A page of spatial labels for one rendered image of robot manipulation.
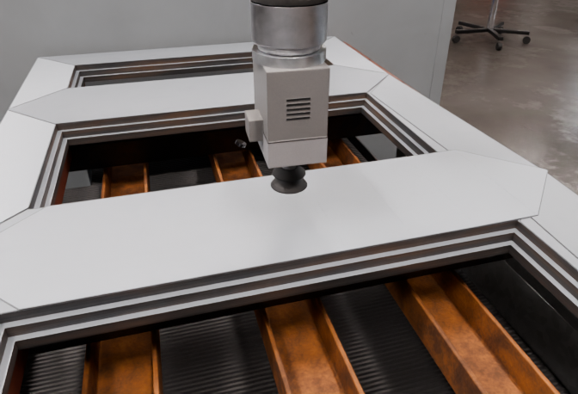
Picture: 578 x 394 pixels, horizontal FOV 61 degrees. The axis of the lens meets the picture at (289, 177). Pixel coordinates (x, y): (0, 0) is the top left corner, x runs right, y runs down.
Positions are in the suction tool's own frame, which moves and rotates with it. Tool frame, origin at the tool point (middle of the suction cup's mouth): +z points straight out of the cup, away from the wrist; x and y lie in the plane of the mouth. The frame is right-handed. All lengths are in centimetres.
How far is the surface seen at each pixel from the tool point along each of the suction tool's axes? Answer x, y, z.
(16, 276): -29.2, 5.4, 3.7
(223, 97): -3.6, -39.9, 3.7
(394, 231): 10.7, 6.8, 3.7
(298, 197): 1.8, -2.7, 3.7
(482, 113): 170, -202, 89
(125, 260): -18.8, 5.2, 3.7
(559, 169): 168, -129, 89
